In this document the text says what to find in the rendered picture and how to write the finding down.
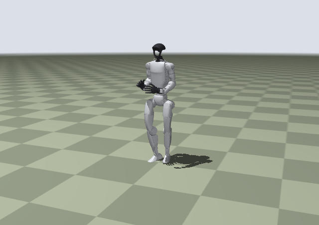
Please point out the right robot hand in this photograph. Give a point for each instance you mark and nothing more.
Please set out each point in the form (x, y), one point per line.
(141, 84)

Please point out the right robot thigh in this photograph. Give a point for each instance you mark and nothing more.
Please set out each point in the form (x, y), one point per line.
(149, 116)

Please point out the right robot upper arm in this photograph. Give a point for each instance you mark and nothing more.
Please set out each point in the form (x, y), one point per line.
(148, 72)

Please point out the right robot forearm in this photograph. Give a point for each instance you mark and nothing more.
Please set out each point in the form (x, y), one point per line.
(146, 83)

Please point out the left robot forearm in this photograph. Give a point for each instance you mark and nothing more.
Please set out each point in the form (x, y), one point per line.
(168, 88)

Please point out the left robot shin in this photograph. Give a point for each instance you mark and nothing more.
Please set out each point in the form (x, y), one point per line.
(167, 141)

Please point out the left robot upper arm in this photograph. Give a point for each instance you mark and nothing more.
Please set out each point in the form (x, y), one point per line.
(170, 68)

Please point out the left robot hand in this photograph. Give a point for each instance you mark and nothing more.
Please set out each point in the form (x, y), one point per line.
(153, 89)

